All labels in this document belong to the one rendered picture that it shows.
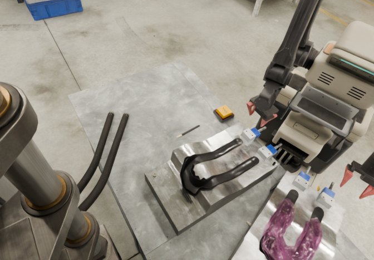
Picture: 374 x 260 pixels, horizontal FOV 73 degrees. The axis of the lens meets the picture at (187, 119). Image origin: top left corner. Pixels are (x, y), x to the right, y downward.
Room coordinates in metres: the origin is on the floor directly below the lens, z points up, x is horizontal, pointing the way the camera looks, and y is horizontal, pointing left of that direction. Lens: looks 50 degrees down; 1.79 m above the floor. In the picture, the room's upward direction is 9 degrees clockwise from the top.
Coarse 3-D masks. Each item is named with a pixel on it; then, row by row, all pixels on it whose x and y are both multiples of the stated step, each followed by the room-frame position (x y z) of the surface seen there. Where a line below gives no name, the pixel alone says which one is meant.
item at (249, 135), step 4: (248, 128) 0.72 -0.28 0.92; (264, 128) 0.76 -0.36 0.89; (244, 132) 0.70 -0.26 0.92; (248, 132) 0.70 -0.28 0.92; (252, 132) 0.70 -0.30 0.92; (256, 132) 0.72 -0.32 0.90; (244, 136) 0.69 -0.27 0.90; (248, 136) 0.68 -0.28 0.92; (252, 136) 0.68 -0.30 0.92; (256, 136) 0.70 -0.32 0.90; (248, 140) 0.67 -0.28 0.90
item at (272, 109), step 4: (256, 96) 0.74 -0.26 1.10; (252, 100) 0.71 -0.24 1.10; (272, 104) 0.68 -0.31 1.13; (272, 108) 0.69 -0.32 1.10; (276, 108) 0.69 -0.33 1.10; (264, 112) 0.66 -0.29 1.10; (268, 112) 0.66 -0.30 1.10; (272, 112) 0.66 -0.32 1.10; (276, 112) 0.67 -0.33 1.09; (268, 116) 0.65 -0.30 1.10
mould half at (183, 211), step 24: (192, 144) 0.59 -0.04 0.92; (216, 144) 0.63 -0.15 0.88; (168, 168) 0.49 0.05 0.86; (216, 168) 0.50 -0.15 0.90; (264, 168) 0.55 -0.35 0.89; (168, 192) 0.39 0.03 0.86; (216, 192) 0.39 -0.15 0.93; (240, 192) 0.45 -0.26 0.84; (168, 216) 0.31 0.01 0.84; (192, 216) 0.32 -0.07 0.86
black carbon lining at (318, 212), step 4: (288, 192) 0.47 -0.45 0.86; (292, 192) 0.48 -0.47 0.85; (296, 192) 0.48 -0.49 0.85; (288, 196) 0.46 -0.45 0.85; (292, 196) 0.46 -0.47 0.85; (296, 196) 0.46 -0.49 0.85; (292, 200) 0.44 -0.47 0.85; (296, 200) 0.44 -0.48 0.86; (316, 208) 0.42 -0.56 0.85; (320, 208) 0.43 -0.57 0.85; (316, 212) 0.41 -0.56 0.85; (320, 212) 0.41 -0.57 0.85; (312, 216) 0.39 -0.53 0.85; (316, 216) 0.39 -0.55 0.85; (320, 216) 0.39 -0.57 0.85; (320, 220) 0.38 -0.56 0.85; (260, 240) 0.27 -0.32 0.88; (260, 244) 0.25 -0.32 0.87; (260, 248) 0.24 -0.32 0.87
